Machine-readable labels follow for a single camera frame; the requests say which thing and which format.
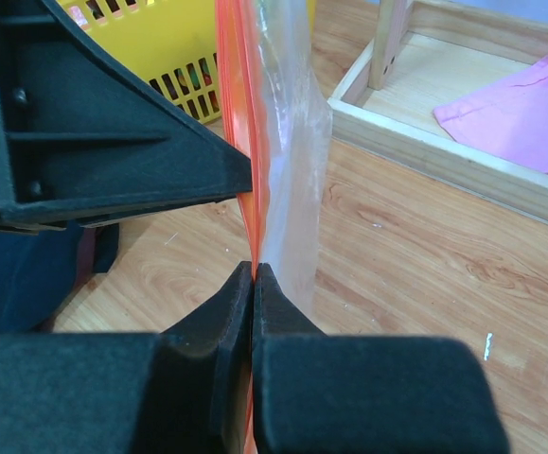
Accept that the pink garment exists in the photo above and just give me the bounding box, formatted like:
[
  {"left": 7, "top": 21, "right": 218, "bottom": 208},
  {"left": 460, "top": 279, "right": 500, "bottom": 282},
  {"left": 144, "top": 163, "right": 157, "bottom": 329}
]
[{"left": 433, "top": 55, "right": 548, "bottom": 174}]

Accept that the yellow plastic shopping basket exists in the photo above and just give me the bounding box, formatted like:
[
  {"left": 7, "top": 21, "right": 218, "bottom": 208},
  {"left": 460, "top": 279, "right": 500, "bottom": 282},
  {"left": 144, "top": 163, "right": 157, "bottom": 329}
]
[{"left": 59, "top": 0, "right": 221, "bottom": 123}]

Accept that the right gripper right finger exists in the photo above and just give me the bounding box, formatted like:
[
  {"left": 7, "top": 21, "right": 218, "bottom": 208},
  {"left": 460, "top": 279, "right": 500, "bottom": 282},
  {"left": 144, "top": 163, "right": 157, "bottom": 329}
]
[{"left": 252, "top": 264, "right": 510, "bottom": 453}]

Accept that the dark navy folded cloth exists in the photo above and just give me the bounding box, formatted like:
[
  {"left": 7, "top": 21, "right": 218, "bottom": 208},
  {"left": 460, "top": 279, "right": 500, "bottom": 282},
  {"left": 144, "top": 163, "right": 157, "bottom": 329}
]
[{"left": 0, "top": 222, "right": 120, "bottom": 333}]

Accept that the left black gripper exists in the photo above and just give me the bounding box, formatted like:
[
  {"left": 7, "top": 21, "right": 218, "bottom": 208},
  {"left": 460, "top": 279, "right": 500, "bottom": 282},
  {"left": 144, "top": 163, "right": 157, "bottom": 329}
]
[{"left": 0, "top": 1, "right": 252, "bottom": 235}]

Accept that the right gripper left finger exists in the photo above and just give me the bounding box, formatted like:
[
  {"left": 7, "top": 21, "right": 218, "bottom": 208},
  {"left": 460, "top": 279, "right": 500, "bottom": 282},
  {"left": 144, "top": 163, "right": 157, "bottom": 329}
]
[{"left": 0, "top": 262, "right": 253, "bottom": 453}]

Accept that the clear zip top bag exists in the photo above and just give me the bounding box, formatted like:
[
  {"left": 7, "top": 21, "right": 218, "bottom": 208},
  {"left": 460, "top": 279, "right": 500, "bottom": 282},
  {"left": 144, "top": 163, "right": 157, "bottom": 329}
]
[{"left": 216, "top": 1, "right": 332, "bottom": 314}]

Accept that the wooden clothes rack base tray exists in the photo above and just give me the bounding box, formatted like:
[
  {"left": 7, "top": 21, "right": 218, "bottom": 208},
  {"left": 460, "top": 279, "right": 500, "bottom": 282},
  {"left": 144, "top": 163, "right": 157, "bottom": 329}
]
[{"left": 328, "top": 1, "right": 548, "bottom": 224}]

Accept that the left wooden rack post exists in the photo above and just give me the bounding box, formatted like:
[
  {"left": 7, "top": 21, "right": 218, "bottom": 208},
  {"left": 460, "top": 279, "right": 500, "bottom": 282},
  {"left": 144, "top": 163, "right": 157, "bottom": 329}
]
[{"left": 368, "top": 0, "right": 413, "bottom": 90}]

